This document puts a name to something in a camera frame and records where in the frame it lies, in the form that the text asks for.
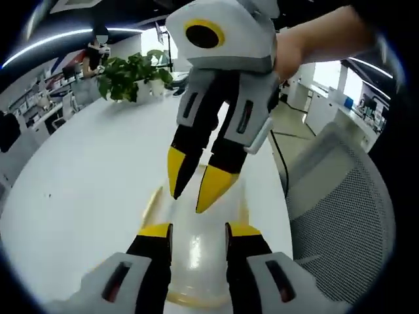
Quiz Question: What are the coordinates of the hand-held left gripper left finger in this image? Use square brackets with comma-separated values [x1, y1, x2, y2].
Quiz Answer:
[52, 222, 173, 314]

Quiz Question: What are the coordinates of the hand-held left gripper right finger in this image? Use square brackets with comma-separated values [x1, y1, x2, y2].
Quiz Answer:
[225, 221, 354, 314]

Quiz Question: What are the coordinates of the clear box with plastic buckle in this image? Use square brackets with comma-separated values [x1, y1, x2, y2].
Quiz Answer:
[140, 163, 263, 305]

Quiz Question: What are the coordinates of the monitor on black stand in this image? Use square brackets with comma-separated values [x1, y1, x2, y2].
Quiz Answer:
[155, 20, 178, 71]

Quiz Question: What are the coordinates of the potted green plant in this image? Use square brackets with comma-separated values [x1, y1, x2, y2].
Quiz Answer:
[96, 48, 175, 103]

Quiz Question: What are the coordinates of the grey mesh office chair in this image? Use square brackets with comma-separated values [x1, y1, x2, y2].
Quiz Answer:
[284, 120, 397, 296]

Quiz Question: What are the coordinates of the ceiling light strip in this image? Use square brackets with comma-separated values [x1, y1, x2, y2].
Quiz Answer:
[1, 27, 145, 68]
[348, 56, 394, 80]

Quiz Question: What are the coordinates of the ceiling air conditioner vent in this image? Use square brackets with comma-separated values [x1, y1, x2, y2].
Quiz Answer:
[49, 0, 95, 14]

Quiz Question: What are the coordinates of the black chair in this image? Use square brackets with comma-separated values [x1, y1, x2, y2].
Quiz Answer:
[0, 110, 22, 154]

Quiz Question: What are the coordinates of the black cable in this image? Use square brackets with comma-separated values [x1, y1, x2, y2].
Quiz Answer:
[267, 130, 291, 198]

